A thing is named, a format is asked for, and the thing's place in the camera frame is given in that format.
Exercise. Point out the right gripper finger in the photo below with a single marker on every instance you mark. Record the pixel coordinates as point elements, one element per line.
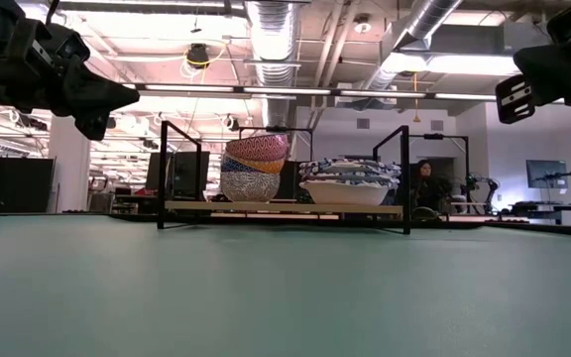
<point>515,99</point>

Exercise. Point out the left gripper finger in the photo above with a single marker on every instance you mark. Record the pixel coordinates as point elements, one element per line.
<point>97,96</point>
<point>94,126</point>

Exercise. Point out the blue white patterned wide bowl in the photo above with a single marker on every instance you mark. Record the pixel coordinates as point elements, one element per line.
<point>350,166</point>
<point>384,179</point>

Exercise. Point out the white bowl dark floral pattern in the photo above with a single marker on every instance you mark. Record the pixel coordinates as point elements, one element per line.
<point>250,187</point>

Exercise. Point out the white wide shallow bowl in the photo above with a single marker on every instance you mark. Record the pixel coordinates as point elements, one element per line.
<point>345,194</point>

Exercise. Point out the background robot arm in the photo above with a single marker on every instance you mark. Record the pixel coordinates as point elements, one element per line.
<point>489,186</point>

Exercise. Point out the black computer monitor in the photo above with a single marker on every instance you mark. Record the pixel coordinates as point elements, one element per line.
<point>545,173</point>

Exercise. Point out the black partition panel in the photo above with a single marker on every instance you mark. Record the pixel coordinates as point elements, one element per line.
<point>13,183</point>

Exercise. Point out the black background monitors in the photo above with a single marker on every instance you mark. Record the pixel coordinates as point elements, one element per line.
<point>186,173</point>

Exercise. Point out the background office desk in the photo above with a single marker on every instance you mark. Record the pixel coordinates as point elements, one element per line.
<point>538,208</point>

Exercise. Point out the person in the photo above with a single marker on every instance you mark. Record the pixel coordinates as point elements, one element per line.
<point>426,191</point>

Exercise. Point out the green table mat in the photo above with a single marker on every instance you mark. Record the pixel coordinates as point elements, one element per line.
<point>285,297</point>

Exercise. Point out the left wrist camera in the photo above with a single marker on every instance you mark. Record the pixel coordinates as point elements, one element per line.
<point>70,47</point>

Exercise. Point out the silver ventilation duct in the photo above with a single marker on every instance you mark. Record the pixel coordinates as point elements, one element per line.
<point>273,39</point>
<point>424,15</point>

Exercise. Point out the black aluminium table frame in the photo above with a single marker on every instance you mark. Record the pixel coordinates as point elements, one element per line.
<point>563,229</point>

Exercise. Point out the wooden shelf black metal frame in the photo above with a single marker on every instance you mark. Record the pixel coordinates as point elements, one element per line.
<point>285,206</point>

